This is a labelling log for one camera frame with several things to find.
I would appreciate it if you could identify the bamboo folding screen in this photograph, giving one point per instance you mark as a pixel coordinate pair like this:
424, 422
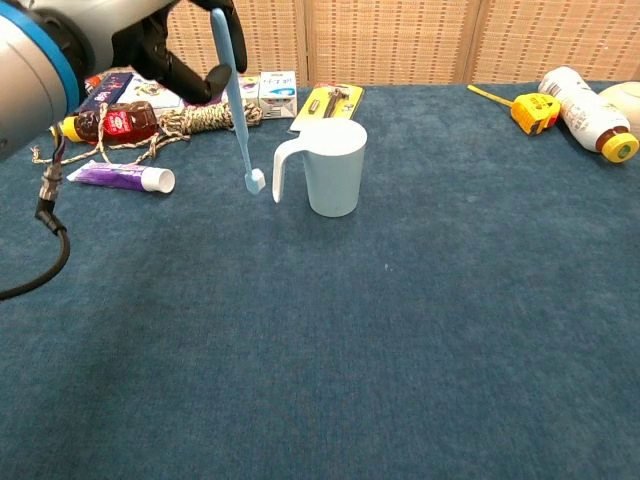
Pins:
390, 40

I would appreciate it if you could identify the dark blue box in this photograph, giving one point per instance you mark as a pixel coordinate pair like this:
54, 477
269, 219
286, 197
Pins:
107, 92

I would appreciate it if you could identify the white snack bag dog print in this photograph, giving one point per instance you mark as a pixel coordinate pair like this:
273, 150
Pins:
150, 96

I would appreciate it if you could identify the beige bowl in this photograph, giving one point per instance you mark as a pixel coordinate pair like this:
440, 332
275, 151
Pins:
625, 95

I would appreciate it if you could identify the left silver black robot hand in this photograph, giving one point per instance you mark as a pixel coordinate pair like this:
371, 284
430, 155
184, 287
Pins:
165, 60

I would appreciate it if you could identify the white drink bottle yellow cap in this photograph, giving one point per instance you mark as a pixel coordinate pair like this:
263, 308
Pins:
580, 112

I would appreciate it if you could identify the amber honey bottle yellow cap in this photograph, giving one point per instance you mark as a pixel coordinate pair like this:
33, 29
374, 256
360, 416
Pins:
120, 122

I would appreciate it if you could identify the yellow tape measure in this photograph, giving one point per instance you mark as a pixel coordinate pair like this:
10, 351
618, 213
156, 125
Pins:
535, 112

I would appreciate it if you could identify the white purple small carton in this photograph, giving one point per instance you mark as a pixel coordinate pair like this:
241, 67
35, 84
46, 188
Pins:
251, 90

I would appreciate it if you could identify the teal table cloth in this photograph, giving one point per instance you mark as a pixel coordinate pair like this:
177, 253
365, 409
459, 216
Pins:
400, 325

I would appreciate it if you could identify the white blue milk carton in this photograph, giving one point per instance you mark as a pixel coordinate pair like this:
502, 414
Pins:
277, 95

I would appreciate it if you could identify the razor in yellow package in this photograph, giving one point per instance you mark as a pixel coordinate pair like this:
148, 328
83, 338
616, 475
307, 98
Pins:
312, 107

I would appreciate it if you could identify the light blue toothbrush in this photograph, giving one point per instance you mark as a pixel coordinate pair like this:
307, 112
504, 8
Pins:
239, 110

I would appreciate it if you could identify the purple toothpaste tube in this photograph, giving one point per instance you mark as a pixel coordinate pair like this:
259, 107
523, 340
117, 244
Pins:
115, 176

